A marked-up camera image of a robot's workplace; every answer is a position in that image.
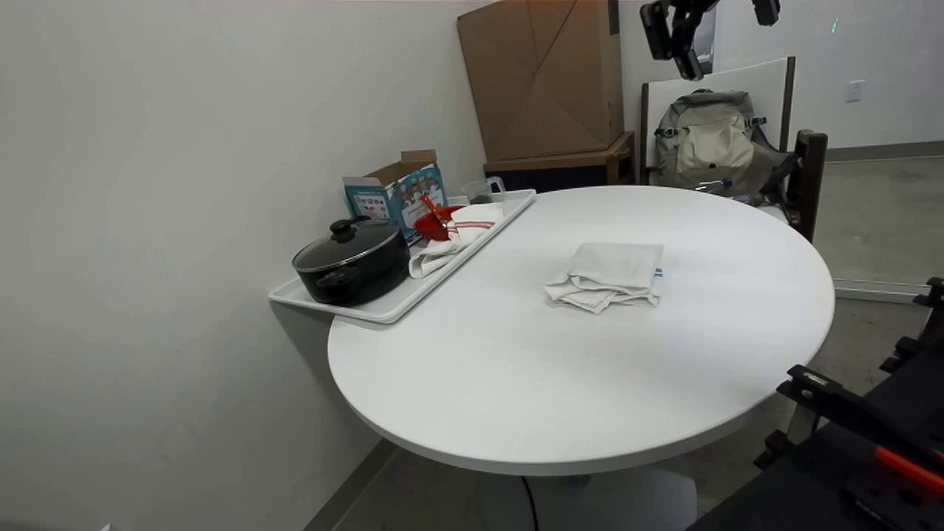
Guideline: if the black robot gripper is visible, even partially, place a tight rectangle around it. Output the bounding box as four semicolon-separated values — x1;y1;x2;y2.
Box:
641;0;725;82

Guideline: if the small red object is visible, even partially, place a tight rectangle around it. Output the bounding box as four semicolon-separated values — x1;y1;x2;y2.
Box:
411;200;460;244

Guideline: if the colourful printed cardboard box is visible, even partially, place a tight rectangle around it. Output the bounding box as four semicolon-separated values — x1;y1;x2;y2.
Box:
343;148;453;244

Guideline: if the low wooden table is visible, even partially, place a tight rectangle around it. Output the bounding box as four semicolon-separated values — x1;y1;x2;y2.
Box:
481;129;638;195

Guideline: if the white towel with blue stripes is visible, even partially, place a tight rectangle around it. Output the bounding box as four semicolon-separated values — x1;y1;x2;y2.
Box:
544;238;668;318

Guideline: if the orange-handled black clamp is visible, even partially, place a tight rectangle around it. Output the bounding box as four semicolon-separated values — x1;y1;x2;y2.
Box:
776;364;944;499

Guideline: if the black cooking pot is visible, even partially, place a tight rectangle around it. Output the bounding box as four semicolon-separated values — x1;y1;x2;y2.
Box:
290;216;413;309

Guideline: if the black pot lid with knob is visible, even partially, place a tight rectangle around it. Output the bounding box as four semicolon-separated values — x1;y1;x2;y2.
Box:
290;216;408;277

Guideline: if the white rectangular tray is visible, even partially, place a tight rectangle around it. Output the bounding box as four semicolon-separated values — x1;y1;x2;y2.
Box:
267;185;541;330

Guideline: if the thin black floor cable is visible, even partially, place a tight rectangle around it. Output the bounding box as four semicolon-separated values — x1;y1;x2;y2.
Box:
520;476;545;531

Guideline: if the dark wooden chair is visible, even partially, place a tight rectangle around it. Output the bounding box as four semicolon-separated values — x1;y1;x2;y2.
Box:
784;128;832;244

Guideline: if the large brown cardboard box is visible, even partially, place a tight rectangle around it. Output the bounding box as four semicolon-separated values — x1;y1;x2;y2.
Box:
454;0;631;175

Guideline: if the khaki grey backpack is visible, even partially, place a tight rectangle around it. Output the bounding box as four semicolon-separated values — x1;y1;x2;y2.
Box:
650;86;790;204

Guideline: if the white cloth with red stripe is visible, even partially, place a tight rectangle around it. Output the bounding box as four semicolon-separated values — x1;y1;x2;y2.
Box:
405;200;509;279

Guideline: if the black tripod stand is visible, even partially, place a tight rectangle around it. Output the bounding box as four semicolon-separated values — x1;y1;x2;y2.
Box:
689;293;944;531

